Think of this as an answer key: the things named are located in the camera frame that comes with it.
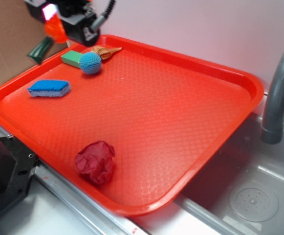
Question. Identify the green rectangular block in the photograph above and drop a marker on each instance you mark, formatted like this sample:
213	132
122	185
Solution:
72	58

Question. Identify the crumpled red paper ball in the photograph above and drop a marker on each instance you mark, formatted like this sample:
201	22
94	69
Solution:
95	162

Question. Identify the brown cardboard panel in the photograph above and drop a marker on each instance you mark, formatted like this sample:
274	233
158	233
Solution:
19	34

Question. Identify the red plastic tray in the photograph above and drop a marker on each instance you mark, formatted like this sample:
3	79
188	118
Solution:
166	114

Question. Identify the brown toy seashell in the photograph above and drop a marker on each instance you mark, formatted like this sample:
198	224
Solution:
105	53

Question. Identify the grey toy faucet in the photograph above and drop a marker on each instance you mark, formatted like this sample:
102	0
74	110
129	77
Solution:
272	125

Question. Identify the grey toy sink basin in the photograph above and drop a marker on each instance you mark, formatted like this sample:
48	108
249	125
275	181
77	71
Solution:
239	192

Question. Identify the orange toy carrot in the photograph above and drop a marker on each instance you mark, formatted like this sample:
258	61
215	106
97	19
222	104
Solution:
55	33

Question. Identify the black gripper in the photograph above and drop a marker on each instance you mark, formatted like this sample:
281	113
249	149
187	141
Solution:
76	16

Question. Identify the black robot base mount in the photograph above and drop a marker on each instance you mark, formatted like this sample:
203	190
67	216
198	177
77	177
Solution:
17	164

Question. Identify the blue crocheted ball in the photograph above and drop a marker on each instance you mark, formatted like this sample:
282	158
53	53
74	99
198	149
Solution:
90	63

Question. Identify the blue sponge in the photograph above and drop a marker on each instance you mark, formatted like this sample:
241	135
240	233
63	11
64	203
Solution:
49	88

